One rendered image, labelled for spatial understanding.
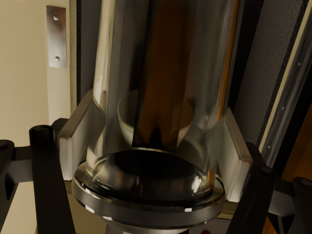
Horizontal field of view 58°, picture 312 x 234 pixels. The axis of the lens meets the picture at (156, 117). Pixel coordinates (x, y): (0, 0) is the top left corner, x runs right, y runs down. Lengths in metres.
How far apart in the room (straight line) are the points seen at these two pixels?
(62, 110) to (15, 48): 0.52
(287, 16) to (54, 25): 0.28
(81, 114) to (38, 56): 0.70
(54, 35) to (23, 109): 0.61
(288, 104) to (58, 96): 0.29
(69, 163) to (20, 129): 0.83
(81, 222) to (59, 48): 0.23
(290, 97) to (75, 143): 0.29
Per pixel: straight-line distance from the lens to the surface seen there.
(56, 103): 0.39
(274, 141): 0.41
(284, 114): 0.40
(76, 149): 0.17
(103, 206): 0.17
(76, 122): 0.17
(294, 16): 0.37
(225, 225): 0.44
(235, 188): 0.17
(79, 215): 0.43
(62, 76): 0.38
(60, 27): 0.36
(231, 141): 0.17
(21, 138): 1.01
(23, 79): 0.91
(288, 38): 0.37
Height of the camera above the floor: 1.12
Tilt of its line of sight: 26 degrees up
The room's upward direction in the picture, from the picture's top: 172 degrees counter-clockwise
